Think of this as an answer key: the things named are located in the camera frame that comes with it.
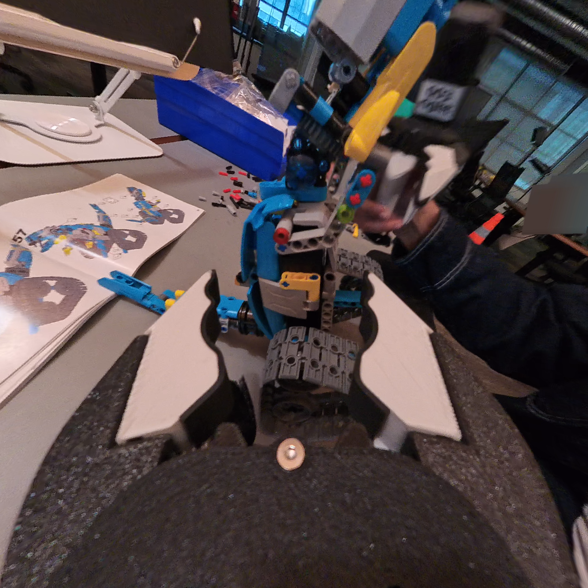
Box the orange traffic cone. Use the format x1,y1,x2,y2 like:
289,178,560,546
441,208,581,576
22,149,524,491
469,212,505,245

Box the person's dark jeans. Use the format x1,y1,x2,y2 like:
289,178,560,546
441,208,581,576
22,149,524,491
500,390,588,522

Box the white folding laptop stand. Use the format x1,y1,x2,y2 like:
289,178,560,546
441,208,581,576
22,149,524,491
0,7,200,166

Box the person's right forearm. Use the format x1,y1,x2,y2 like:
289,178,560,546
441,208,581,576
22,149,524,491
381,213,588,405

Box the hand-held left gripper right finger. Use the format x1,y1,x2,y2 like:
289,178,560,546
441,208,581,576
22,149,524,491
357,271,462,452

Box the blue toy robot arm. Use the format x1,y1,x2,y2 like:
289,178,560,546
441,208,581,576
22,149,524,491
97,271,187,315

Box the person's right hand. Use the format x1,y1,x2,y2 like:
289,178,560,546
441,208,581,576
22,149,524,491
356,201,443,252

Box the pile of small block pieces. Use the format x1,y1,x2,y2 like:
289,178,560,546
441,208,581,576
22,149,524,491
198,164,268,217

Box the black board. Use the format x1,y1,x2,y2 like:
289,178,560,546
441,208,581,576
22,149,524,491
8,0,237,99

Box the grey desk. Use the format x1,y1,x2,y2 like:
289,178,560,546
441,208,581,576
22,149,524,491
0,94,538,567

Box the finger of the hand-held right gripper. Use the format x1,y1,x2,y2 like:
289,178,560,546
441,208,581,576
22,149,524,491
415,144,466,208
373,149,426,227

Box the blue grey block toy robot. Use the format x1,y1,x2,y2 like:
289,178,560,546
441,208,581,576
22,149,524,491
234,0,453,442

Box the blue plastic bin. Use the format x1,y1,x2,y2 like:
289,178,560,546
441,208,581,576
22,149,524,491
154,68,299,182

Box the clear plastic parts bags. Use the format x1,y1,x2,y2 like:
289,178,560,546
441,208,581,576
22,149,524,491
201,68,288,126

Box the open instruction booklet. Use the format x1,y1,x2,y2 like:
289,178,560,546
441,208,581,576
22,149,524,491
0,174,205,407

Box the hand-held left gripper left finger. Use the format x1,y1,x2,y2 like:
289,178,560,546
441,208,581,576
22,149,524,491
115,270,228,445

